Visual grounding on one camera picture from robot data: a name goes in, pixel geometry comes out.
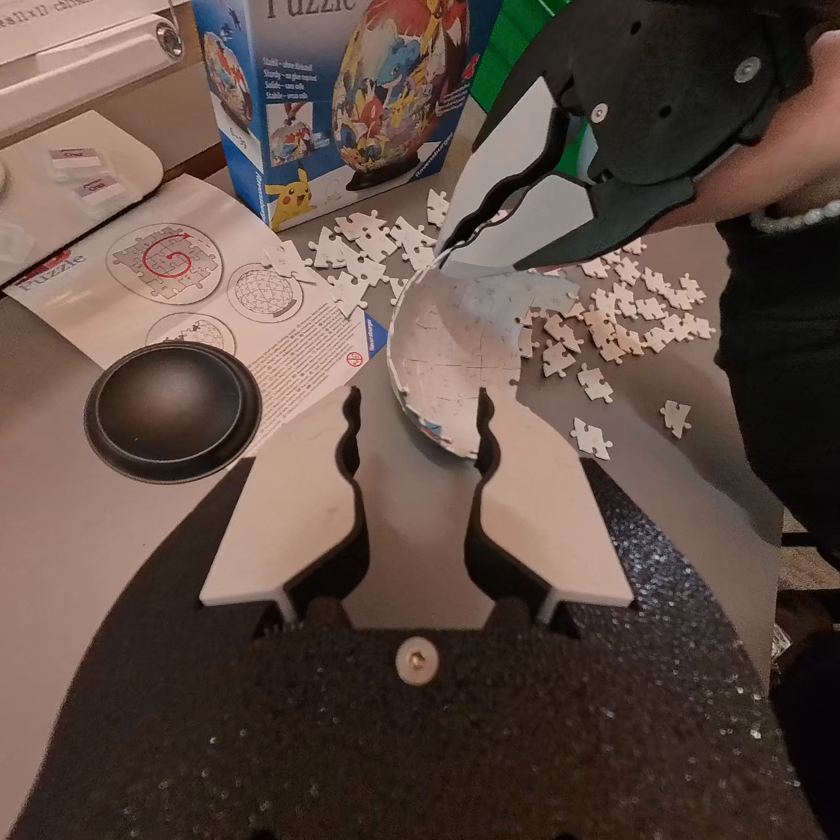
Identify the white machine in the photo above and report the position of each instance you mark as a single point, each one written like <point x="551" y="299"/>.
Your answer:
<point x="98" y="72"/>

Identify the half-built puzzle ball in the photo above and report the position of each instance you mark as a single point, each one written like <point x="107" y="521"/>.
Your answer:
<point x="446" y="341"/>

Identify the person's dark clothing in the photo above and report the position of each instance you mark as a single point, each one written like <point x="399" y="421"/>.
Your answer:
<point x="787" y="367"/>

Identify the printed instruction leaflet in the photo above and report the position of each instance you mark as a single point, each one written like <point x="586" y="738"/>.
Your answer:
<point x="295" y="341"/>

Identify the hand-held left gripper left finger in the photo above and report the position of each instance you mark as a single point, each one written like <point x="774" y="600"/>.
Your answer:
<point x="282" y="518"/>

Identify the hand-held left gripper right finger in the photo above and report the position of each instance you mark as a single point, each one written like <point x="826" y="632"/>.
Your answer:
<point x="544" y="518"/>

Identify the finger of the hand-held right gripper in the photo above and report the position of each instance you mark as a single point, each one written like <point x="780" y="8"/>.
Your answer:
<point x="538" y="223"/>
<point x="505" y="151"/>

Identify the black round stand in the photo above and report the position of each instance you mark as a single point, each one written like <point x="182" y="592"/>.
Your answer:
<point x="170" y="407"/>

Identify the person's right hand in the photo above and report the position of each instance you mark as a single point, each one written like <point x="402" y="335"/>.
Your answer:
<point x="800" y="164"/>

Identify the pile of white puzzle pieces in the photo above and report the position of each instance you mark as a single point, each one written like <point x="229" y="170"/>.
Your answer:
<point x="358" y="226"/>

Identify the green box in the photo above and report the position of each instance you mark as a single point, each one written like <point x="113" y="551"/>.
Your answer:
<point x="489" y="72"/>

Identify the small white label block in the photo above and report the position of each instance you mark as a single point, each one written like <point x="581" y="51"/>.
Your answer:
<point x="75" y="161"/>
<point x="98" y="188"/>

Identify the colourful puzzle box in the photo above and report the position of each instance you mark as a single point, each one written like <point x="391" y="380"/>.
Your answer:
<point x="315" y="98"/>

